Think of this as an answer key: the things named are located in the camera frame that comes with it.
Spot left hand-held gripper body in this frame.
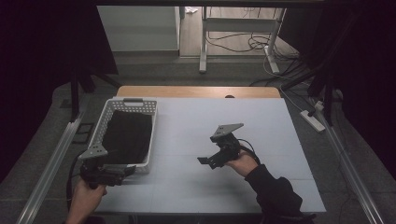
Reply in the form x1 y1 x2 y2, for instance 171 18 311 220
78 143 125 189

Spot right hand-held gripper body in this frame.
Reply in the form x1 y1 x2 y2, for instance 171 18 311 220
207 123 245 166

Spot black cloth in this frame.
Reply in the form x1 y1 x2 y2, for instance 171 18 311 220
101 109 153 166

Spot white plastic basket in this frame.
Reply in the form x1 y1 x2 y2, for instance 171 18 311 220
82 97 159 175

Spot person's right hand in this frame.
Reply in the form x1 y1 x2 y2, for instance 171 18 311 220
225 149 259 178

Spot person's left hand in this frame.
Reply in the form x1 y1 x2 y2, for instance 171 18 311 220
66 180 108 220

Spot white table mat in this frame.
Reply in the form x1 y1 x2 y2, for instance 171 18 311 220
94 96 327 216

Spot black floor plate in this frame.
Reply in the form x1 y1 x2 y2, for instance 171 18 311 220
72 122 95 145

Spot wooden table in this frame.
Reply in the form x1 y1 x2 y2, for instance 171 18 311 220
116 85 282 99

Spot black metal stand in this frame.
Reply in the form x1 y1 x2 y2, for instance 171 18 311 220
279 69 336 127
69 66 121 123

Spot white power strip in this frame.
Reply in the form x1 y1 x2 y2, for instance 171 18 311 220
299 109 327 133

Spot dark curtain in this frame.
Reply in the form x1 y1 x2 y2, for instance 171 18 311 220
0 0 119 185
279 0 396 181

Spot white cabinet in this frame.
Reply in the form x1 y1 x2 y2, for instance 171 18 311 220
96 6 181 52

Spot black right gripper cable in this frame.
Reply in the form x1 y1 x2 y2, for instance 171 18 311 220
237 138 262 166

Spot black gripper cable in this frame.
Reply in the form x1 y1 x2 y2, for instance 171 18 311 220
65 150 88 213
237 138 262 166

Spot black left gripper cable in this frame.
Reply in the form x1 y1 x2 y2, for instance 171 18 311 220
65 150 88 213

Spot aluminium rail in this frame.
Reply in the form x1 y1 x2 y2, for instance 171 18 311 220
311 99 386 224
17 111 86 224

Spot white power cable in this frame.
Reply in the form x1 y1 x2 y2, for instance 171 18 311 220
262 55 305 114

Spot black floor cables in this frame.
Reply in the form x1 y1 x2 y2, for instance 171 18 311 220
206 31 301 63

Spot white desk frame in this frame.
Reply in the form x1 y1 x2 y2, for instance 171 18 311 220
199 7 289 75

